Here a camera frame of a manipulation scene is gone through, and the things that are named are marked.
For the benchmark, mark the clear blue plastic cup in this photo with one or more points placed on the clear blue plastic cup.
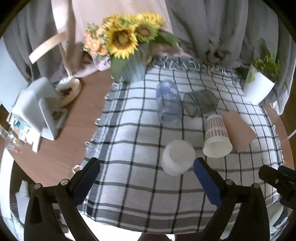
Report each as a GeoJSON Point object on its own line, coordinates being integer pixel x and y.
{"type": "Point", "coordinates": [168, 102]}

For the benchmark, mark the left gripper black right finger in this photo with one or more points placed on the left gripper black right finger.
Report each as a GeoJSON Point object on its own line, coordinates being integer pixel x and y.
{"type": "Point", "coordinates": [252, 221]}

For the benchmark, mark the green potted plant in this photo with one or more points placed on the green potted plant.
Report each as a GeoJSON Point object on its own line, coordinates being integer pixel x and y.
{"type": "Point", "coordinates": [268, 65]}

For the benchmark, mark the grey blanket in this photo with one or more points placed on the grey blanket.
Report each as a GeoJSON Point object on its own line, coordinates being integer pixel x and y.
{"type": "Point", "coordinates": [233, 34]}

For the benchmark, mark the pink plastic cup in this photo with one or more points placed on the pink plastic cup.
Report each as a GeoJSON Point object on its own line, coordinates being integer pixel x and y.
{"type": "Point", "coordinates": [240, 133]}

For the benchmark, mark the white box appliance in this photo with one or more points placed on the white box appliance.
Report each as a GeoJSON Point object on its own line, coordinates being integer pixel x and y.
{"type": "Point", "coordinates": [38, 106]}

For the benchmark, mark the white paper cup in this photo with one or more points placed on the white paper cup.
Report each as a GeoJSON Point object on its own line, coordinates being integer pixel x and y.
{"type": "Point", "coordinates": [178, 157]}

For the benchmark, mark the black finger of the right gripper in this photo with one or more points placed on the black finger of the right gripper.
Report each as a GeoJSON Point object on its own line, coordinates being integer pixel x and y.
{"type": "Point", "coordinates": [285, 186]}
{"type": "Point", "coordinates": [287, 172]}

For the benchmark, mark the grey faceted glass cup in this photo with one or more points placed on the grey faceted glass cup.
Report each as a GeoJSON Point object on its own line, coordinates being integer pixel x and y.
{"type": "Point", "coordinates": [200, 102]}

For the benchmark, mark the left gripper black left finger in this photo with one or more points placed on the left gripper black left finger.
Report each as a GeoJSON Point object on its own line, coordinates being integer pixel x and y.
{"type": "Point", "coordinates": [41, 223]}

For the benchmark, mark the brown checked paper cup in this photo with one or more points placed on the brown checked paper cup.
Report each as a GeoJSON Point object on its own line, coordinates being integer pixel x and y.
{"type": "Point", "coordinates": [217, 142]}

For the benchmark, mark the white plant pot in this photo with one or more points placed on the white plant pot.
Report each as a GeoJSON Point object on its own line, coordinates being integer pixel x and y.
{"type": "Point", "coordinates": [257, 86]}

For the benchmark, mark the light blue ribbed vase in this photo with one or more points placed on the light blue ribbed vase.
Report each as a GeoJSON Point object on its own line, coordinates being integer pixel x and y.
{"type": "Point", "coordinates": [132, 69]}

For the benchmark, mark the sunflower bouquet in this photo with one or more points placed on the sunflower bouquet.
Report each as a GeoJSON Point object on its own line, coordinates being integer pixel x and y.
{"type": "Point", "coordinates": [121, 35]}

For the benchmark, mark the black white checked tablecloth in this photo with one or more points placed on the black white checked tablecloth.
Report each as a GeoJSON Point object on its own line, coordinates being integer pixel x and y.
{"type": "Point", "coordinates": [146, 182]}

